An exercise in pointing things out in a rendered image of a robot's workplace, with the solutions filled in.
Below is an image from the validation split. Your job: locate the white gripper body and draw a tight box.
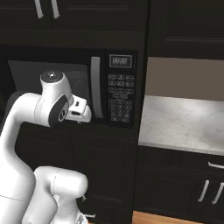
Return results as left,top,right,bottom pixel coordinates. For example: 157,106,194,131
65,104,93,123

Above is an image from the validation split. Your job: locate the black microwave oven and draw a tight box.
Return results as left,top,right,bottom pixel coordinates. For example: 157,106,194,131
0,45,139,129

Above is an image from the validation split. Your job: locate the black microwave door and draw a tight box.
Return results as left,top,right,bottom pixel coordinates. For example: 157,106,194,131
0,49,107,124

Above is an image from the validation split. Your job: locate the black base cupboard door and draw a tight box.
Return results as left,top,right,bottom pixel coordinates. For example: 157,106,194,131
15,122,74,187
207,178,224,224
134,164,213,220
70,125,138,224

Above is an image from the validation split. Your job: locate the black drawer front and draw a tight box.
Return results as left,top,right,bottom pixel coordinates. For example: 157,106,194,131
177,150,224,182

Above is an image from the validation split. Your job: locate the grey microwave door handle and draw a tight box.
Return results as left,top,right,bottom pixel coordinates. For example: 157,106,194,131
89,55,105,119

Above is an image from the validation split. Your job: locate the black wall cupboard door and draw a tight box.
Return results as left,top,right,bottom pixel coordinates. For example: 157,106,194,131
0,0,53,31
52,0,148,32
148,0,224,60

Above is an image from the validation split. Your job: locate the silver drawer handle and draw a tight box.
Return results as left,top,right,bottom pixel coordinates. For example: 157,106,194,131
207,161,224,171

